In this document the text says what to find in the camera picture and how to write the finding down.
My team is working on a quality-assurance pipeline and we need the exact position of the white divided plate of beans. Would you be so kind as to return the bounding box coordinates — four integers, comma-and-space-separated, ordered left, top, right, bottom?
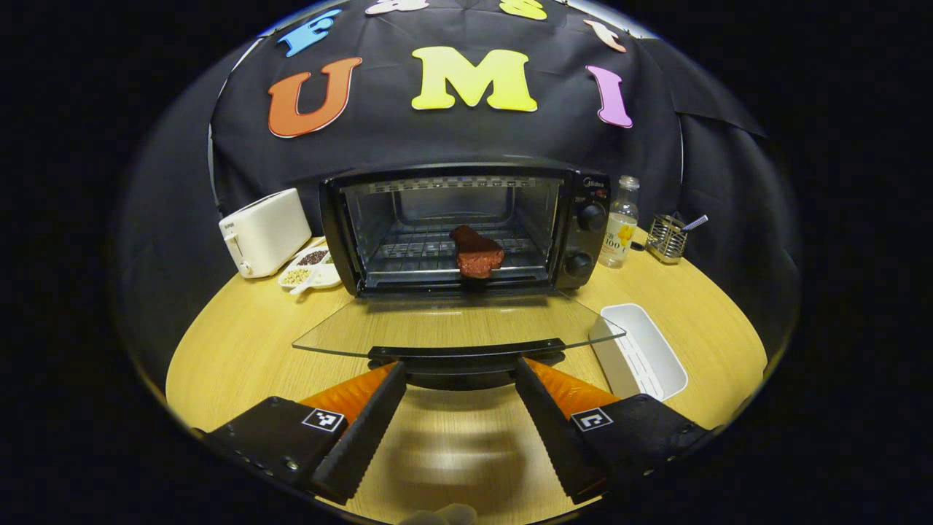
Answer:
277, 244, 343, 295

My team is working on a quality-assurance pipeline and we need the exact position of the black electric oven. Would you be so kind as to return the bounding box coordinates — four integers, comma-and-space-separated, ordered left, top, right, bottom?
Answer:
292, 162, 628, 391

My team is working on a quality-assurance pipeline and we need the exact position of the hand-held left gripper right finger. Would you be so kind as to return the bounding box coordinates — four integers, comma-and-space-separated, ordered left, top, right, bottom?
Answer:
512, 356, 719, 504

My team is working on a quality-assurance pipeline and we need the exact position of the metal wire holder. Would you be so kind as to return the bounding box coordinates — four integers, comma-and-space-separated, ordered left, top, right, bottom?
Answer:
646, 213, 690, 265

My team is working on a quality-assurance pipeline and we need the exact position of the white toaster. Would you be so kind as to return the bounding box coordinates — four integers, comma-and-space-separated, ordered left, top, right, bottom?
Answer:
219, 188, 313, 279

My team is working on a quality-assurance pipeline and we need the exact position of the white rectangular tray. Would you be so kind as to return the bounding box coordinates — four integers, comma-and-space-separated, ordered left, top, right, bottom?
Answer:
589, 303, 690, 402

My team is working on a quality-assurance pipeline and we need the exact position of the brown steak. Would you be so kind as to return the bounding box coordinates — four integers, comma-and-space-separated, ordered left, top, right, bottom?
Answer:
448, 225, 505, 280

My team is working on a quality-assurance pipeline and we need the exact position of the black backdrop cloth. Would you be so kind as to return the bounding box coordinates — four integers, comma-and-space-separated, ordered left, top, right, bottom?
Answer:
109, 0, 803, 365

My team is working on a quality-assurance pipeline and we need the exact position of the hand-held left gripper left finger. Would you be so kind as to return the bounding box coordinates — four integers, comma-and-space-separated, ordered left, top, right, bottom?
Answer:
197, 359, 409, 505

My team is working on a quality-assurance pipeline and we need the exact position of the clear glass bottle yellow label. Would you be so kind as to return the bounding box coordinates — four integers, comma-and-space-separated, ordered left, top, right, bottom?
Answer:
599, 175, 641, 269

